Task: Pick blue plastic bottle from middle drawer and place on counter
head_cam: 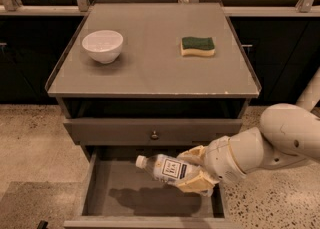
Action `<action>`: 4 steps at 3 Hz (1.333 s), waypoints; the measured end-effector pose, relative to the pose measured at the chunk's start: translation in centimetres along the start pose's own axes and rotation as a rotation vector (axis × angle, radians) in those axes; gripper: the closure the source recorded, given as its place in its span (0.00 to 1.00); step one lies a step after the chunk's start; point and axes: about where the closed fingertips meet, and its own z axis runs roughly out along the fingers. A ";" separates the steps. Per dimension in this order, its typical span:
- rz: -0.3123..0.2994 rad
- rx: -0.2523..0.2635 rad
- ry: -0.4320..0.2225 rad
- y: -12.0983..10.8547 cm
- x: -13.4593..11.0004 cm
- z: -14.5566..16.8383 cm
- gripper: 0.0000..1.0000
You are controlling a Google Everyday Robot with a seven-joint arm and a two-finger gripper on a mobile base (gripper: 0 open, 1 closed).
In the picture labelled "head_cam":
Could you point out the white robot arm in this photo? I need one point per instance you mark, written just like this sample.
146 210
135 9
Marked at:
288 137

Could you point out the grey top drawer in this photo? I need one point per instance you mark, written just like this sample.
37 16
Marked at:
137 132

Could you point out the brass round drawer knob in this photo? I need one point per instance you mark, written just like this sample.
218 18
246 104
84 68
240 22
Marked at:
154 135

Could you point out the small black object bottom-left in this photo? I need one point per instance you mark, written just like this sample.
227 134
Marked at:
42 224

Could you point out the clear plastic water bottle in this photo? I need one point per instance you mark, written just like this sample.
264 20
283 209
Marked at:
165 168

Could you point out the grey drawer cabinet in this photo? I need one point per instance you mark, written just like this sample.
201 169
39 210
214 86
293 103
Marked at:
150 79

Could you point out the white ceramic bowl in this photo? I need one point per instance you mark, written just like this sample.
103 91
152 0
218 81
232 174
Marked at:
103 46

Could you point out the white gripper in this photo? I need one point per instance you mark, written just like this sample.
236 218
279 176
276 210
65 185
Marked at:
218 159

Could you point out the grey open middle drawer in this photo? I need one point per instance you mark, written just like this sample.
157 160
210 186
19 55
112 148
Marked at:
118 195

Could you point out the green and yellow sponge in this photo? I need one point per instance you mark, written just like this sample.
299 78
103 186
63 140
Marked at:
197 46

